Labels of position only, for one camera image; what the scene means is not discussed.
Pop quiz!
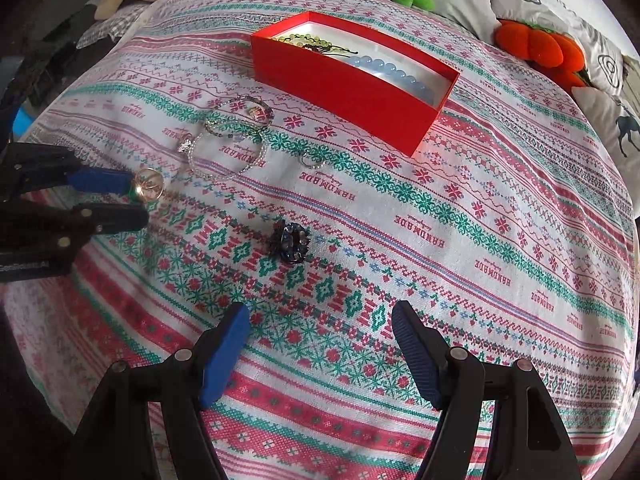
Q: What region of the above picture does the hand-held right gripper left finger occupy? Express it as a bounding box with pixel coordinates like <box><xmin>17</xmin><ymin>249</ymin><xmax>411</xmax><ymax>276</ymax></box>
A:
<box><xmin>65</xmin><ymin>302</ymin><xmax>252</xmax><ymax>480</ymax></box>

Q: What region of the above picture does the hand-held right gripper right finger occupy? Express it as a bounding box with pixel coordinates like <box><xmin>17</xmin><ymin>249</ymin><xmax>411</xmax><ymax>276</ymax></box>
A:
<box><xmin>391</xmin><ymin>301</ymin><xmax>583</xmax><ymax>480</ymax></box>

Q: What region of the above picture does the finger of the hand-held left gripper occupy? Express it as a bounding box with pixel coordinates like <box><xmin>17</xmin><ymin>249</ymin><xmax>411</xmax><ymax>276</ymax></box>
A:
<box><xmin>0</xmin><ymin>142</ymin><xmax>136</xmax><ymax>204</ymax></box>
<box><xmin>0</xmin><ymin>201</ymin><xmax>150</xmax><ymax>254</ymax></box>

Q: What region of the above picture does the gold round ring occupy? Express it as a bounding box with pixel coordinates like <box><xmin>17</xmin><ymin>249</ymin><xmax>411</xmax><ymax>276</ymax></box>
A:
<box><xmin>131</xmin><ymin>167</ymin><xmax>167</xmax><ymax>204</ymax></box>

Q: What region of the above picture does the clear bead bracelet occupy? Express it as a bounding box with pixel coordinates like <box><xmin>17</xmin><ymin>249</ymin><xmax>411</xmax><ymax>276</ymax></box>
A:
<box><xmin>187</xmin><ymin>127</ymin><xmax>268</xmax><ymax>181</ymax></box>

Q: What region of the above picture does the silver charm bracelet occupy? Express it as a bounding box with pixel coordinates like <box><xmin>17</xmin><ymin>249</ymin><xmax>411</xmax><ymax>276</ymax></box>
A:
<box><xmin>204</xmin><ymin>94</ymin><xmax>275</xmax><ymax>138</ymax></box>

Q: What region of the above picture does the red jewelry box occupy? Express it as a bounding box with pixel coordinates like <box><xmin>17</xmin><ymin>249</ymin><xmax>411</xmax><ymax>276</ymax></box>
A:
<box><xmin>250</xmin><ymin>11</ymin><xmax>461</xmax><ymax>157</ymax></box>

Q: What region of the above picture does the light blue object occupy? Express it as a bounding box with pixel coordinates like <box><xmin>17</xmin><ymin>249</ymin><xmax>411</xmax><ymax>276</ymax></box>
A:
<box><xmin>10</xmin><ymin>105</ymin><xmax>36</xmax><ymax>136</ymax></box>

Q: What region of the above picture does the red green printed blanket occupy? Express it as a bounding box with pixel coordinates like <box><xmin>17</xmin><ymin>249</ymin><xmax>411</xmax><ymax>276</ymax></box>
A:
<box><xmin>5</xmin><ymin>0</ymin><xmax>636</xmax><ymax>480</ymax></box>

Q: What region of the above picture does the dark cloth pile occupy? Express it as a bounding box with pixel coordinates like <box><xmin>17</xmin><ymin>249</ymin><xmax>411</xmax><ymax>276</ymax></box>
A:
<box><xmin>0</xmin><ymin>0</ymin><xmax>108</xmax><ymax>111</ymax></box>

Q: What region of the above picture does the deer print pillow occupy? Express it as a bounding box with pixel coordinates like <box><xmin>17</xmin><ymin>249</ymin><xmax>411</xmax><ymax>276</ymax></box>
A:
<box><xmin>570</xmin><ymin>85</ymin><xmax>640</xmax><ymax>161</ymax></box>

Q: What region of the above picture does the orange plush pumpkin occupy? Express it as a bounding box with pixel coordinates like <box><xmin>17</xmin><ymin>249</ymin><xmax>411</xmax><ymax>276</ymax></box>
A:
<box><xmin>494</xmin><ymin>19</ymin><xmax>593</xmax><ymax>92</ymax></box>

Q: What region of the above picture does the plain grey pillow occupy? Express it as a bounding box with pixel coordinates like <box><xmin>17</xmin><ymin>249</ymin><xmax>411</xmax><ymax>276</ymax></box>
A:
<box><xmin>430</xmin><ymin>0</ymin><xmax>506</xmax><ymax>46</ymax></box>

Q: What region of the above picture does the grey spiral print pillow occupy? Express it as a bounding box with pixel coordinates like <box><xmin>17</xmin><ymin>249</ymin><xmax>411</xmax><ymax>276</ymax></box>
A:
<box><xmin>487</xmin><ymin>0</ymin><xmax>626</xmax><ymax>96</ymax></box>

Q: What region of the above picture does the blue bead bracelet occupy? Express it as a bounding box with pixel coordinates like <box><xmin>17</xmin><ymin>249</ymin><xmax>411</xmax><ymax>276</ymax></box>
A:
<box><xmin>350</xmin><ymin>55</ymin><xmax>438</xmax><ymax>106</ymax></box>

